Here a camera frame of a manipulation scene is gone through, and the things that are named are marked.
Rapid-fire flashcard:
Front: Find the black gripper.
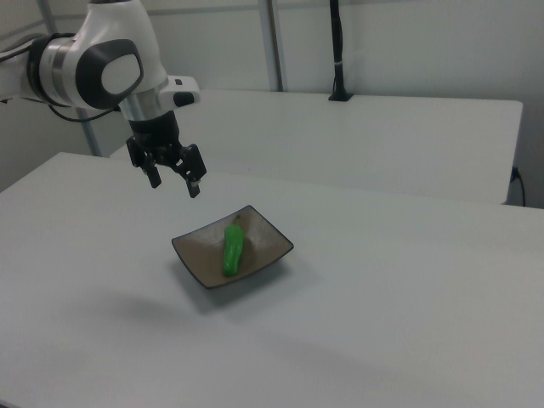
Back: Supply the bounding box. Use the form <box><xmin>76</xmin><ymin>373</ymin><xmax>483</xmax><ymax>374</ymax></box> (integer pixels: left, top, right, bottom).
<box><xmin>125</xmin><ymin>110</ymin><xmax>209</xmax><ymax>200</ymax></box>

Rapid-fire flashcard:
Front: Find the green chili pepper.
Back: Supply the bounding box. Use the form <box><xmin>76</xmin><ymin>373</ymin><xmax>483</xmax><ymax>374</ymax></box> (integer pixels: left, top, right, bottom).
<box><xmin>222</xmin><ymin>214</ymin><xmax>246</xmax><ymax>278</ymax></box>

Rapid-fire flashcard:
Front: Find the square brown ceramic plate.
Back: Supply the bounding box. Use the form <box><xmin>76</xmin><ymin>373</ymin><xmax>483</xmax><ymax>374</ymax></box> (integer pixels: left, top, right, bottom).
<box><xmin>171</xmin><ymin>204</ymin><xmax>295</xmax><ymax>291</ymax></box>

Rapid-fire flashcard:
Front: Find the white side table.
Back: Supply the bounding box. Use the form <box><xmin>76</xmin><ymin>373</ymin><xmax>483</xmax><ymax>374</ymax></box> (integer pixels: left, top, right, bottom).
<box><xmin>108</xmin><ymin>88</ymin><xmax>524</xmax><ymax>206</ymax></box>

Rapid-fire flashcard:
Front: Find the grey aluminium partition post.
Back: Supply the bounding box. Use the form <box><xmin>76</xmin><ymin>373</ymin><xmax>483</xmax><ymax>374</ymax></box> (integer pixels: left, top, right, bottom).
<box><xmin>266</xmin><ymin>0</ymin><xmax>285</xmax><ymax>93</ymax></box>
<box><xmin>79</xmin><ymin>118</ymin><xmax>104</xmax><ymax>158</ymax></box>

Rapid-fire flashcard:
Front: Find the black camera stand pole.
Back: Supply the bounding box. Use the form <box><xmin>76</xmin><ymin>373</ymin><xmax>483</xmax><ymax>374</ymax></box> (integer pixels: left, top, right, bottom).
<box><xmin>327</xmin><ymin>0</ymin><xmax>354</xmax><ymax>102</ymax></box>

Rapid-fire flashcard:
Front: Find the black power plug cable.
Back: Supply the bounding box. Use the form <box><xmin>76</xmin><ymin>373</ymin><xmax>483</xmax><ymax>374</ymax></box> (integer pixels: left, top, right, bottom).
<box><xmin>511</xmin><ymin>165</ymin><xmax>527</xmax><ymax>207</ymax></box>

